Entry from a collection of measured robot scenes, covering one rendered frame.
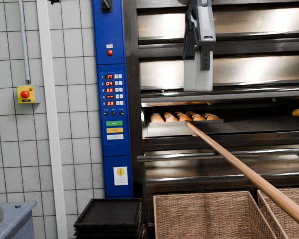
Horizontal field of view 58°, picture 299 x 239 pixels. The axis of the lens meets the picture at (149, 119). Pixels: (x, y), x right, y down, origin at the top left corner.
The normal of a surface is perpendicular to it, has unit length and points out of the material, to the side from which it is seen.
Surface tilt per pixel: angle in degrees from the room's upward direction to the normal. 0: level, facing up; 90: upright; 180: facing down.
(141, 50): 90
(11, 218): 0
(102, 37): 90
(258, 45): 90
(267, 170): 70
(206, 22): 63
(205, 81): 89
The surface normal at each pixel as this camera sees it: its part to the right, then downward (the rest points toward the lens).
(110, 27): 0.01, 0.11
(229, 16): 0.00, -0.23
